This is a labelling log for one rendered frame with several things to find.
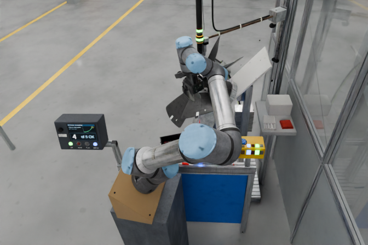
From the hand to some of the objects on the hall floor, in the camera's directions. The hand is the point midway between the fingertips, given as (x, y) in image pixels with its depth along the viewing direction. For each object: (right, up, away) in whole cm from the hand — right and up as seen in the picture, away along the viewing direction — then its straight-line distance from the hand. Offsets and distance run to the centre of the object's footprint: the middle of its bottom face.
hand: (193, 99), depth 143 cm
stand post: (+48, -75, +123) cm, 152 cm away
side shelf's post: (+69, -77, +120) cm, 158 cm away
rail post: (+44, -107, +86) cm, 144 cm away
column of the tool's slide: (+75, -58, +142) cm, 171 cm away
